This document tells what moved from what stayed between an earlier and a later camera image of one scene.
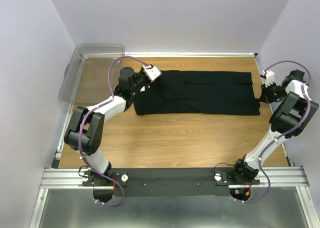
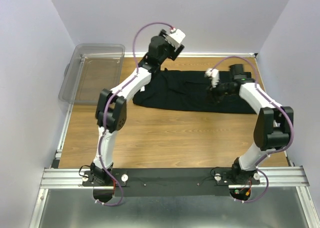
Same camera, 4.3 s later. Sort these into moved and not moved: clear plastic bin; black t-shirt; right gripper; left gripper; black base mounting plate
Moved: right gripper; left gripper; black t-shirt
Not moved: black base mounting plate; clear plastic bin
